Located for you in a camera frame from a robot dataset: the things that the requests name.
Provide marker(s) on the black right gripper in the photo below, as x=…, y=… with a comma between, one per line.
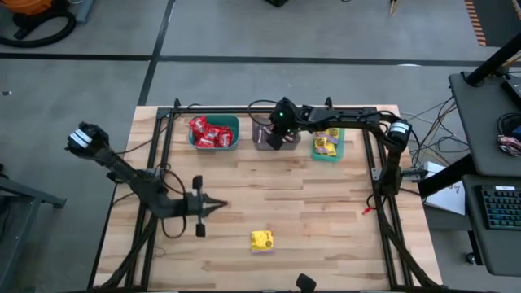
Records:
x=285, y=118

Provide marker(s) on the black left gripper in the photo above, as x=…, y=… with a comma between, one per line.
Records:
x=195, y=203

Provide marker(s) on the pink candy roll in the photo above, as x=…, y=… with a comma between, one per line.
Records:
x=265, y=130
x=290, y=137

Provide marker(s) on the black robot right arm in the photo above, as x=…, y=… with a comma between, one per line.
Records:
x=346, y=118

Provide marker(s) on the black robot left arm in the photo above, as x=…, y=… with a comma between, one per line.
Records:
x=130, y=179

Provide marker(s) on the pile of candy wrappers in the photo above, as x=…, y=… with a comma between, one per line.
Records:
x=509, y=145

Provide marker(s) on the grey translucent plastic bin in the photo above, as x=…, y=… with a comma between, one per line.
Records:
x=256, y=140

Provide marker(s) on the dark teal plastic bin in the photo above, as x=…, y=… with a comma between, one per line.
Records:
x=233, y=121

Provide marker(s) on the light turquoise plastic bin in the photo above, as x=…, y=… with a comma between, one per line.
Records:
x=342, y=150

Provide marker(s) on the black rounded object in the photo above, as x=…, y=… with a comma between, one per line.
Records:
x=306, y=284

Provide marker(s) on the grey metal table leg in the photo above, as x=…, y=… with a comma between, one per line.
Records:
x=32, y=194

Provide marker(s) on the white paper sheet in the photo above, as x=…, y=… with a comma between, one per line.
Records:
x=449, y=199

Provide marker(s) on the black pole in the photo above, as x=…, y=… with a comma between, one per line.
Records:
x=492, y=61

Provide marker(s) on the backlit black keyboard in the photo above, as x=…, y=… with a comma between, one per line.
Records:
x=502, y=207

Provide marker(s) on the black floor mat striped edge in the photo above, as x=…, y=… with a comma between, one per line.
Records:
x=500, y=20

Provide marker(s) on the orange shop vacuum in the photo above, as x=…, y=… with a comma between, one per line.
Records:
x=30, y=6

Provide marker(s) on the black aluminium rig frame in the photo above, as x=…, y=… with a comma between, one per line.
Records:
x=224, y=110

